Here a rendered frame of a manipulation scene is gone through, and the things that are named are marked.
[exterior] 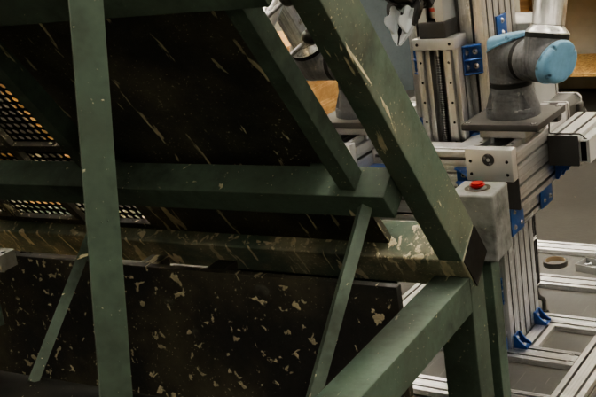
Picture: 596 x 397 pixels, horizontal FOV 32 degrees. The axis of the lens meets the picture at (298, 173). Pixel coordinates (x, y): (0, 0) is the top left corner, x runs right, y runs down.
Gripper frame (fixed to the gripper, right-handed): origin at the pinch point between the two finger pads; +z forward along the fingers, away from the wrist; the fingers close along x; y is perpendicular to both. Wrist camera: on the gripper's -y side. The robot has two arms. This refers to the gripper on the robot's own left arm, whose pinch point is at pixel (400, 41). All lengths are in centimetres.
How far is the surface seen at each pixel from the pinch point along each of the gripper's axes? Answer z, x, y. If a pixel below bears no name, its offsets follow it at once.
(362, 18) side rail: 9.5, 17.9, 45.3
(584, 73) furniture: -111, -119, -439
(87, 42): 35, 21, 114
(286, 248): 50, -33, -13
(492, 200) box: 31.9, 12.5, -33.3
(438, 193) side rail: 35.8, 15.4, 1.5
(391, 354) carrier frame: 71, 16, 14
